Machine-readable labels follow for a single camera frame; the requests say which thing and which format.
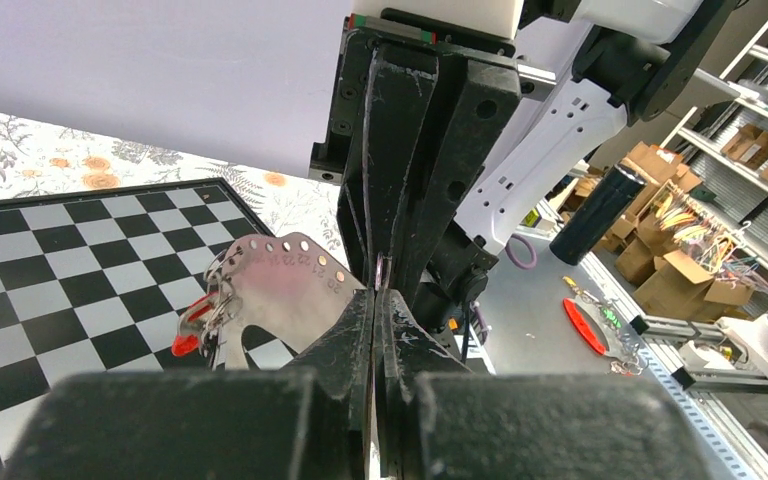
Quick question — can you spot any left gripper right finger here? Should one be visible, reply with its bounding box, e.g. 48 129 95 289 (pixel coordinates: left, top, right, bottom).
373 289 469 479

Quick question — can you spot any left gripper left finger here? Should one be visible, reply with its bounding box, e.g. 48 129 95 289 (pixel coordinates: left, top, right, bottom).
290 289 375 479

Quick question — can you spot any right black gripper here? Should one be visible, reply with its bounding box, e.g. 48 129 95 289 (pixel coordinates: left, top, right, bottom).
308 7 557 305

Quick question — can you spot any split key ring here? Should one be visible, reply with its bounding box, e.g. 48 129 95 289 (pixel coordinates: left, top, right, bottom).
373 254 392 293

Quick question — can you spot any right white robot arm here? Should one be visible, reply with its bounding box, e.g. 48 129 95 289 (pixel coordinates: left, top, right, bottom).
310 1 735 304

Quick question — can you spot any red oval keyring plate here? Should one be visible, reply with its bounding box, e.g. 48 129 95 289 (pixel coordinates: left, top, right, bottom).
562 298 607 356

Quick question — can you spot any red tagged key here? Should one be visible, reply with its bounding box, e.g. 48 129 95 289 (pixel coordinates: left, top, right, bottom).
170 292 233 365

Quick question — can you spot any black cylindrical bottle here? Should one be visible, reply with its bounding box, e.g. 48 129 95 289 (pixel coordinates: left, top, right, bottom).
549 164 647 266

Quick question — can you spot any black white chessboard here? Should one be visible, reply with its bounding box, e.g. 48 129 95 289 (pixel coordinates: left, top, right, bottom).
0 178 268 468

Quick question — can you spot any metal storage shelving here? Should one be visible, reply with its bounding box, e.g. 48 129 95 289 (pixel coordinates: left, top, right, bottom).
662 0 768 286

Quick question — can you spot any floral patterned table mat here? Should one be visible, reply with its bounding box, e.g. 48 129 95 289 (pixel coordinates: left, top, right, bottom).
0 113 347 262

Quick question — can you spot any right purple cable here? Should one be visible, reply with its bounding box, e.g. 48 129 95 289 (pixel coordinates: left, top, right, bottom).
504 235 539 272

